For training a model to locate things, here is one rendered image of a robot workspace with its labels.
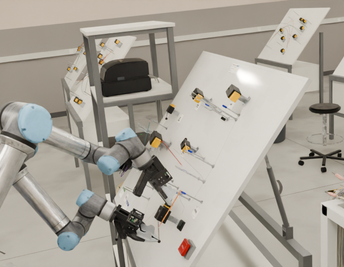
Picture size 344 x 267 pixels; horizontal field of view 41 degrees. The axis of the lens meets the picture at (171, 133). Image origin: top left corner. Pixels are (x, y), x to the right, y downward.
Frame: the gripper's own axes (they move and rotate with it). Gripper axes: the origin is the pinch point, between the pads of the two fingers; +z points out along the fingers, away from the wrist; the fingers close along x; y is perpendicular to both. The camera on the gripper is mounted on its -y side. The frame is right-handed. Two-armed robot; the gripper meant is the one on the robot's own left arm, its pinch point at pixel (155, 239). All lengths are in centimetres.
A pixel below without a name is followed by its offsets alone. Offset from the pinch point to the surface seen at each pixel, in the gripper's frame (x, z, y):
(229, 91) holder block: 41, -2, 53
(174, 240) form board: -0.2, 6.5, 6.2
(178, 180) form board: 31.0, -1.9, 5.0
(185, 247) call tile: -11.4, 9.5, 20.7
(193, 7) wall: 745, -106, -280
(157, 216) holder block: 4.4, -3.6, 8.6
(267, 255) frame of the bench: 28, 51, -8
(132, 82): 102, -50, -14
